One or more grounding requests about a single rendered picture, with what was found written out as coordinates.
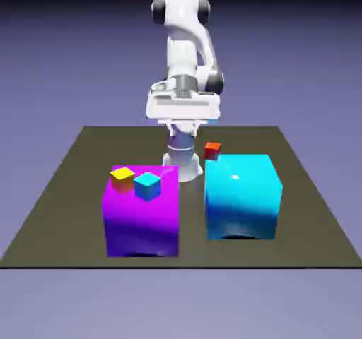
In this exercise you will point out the small cyan cube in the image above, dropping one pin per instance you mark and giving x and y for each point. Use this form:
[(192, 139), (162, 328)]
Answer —
[(147, 186)]

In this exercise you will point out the small yellow cube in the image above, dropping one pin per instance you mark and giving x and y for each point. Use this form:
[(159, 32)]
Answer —
[(122, 178)]

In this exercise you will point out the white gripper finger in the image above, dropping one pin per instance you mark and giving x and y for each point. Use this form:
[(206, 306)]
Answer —
[(195, 128), (171, 129)]

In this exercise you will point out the large cyan box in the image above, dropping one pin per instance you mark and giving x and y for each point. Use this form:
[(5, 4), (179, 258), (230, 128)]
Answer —
[(243, 195)]

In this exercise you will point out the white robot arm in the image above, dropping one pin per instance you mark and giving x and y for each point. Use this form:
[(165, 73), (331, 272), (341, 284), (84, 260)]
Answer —
[(181, 28)]

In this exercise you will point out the small red cube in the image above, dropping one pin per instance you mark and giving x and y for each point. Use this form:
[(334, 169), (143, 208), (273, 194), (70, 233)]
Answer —
[(212, 150)]

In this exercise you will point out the large purple box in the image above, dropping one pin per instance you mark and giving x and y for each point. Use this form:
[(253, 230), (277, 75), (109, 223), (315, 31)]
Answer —
[(141, 220)]

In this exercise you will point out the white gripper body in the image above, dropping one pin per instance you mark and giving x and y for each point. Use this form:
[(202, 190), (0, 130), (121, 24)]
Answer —
[(183, 108)]

